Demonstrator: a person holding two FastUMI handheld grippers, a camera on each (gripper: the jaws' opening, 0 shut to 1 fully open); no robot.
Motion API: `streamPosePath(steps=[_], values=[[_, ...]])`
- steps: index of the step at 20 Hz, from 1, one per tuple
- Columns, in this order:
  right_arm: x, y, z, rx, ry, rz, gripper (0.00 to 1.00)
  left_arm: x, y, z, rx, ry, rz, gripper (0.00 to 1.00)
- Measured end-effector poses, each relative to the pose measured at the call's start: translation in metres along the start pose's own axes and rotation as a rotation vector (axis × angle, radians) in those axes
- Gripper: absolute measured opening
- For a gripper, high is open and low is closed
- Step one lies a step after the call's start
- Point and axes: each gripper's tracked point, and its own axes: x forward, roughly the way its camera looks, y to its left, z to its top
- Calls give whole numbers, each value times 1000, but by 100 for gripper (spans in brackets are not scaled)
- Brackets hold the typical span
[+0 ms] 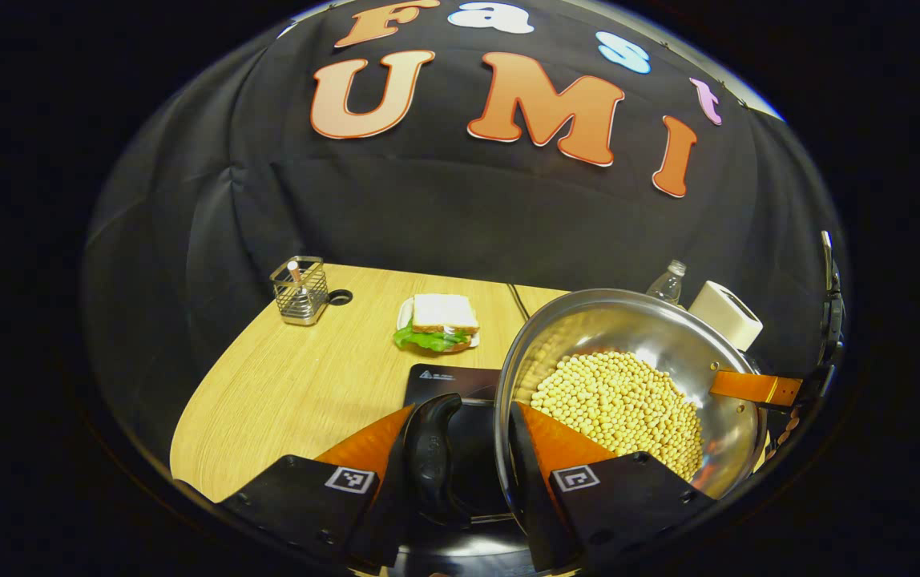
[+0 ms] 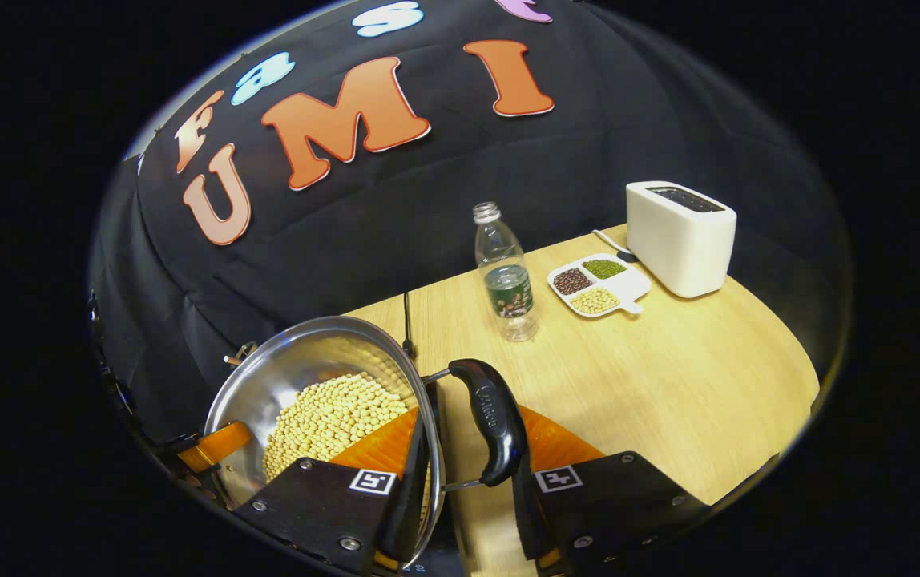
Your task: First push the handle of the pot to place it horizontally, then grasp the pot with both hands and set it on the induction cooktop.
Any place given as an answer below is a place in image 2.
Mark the white toaster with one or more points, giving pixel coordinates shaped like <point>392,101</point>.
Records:
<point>680,240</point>

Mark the white divided dish of beans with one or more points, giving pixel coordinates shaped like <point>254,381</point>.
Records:
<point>624,287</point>

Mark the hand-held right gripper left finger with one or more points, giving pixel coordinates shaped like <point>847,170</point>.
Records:
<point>404,505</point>

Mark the black backdrop cloth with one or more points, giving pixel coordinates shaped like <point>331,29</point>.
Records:
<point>428,208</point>

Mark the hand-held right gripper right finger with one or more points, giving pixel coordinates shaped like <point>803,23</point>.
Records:
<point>528,521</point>

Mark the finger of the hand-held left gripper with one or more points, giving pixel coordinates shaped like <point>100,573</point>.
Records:
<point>215,445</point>

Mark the clear plastic water bottle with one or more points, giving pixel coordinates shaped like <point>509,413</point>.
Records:
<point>506,280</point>

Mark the pile of yellow soybeans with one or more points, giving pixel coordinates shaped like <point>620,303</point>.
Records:
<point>324,421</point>

